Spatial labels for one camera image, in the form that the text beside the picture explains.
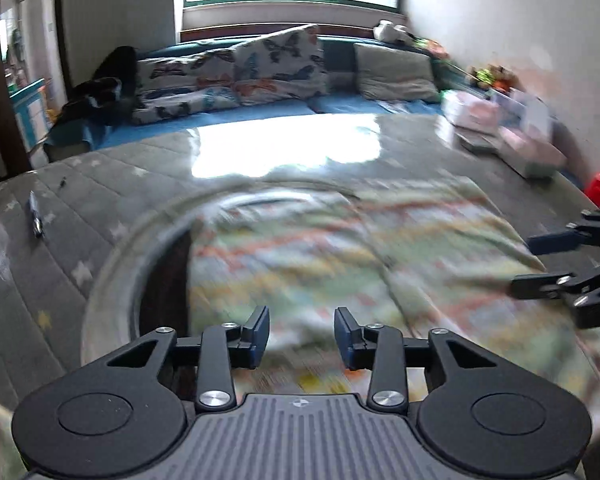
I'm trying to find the floral green children's shirt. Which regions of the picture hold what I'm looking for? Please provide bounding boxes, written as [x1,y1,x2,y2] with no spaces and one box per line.
[187,178,600,414]

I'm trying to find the tissue pack with white tissue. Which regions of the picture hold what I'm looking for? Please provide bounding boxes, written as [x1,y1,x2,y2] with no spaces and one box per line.
[498,96,566,180]

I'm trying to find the colourful plush toys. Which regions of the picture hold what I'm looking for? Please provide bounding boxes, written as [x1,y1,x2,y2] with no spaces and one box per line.
[466,64,518,94]

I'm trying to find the pink wipes pack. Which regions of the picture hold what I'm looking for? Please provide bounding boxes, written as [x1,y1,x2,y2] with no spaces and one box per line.
[441,90,501,134]

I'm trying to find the black pen on table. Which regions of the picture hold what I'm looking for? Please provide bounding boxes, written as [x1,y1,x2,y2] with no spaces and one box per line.
[28,191,44,238]

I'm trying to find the grey pillow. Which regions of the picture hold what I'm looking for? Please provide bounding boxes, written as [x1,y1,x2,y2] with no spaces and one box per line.
[354,44,440,103]

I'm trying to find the black bag on sofa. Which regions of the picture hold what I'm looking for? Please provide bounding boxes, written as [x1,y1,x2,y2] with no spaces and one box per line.
[55,46,137,126]

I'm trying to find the butterfly print cushion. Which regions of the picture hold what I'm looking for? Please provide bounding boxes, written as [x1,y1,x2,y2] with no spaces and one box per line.
[132,24,329,125]

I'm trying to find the white plush toy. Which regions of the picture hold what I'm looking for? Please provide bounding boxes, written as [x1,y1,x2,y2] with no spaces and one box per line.
[373,20,416,46]

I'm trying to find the blue sofa cover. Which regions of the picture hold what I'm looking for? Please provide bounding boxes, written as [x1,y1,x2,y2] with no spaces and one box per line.
[43,34,447,162]

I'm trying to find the blue white cabinet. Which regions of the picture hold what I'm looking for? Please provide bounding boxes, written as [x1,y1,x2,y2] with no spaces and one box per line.
[10,78,50,152]

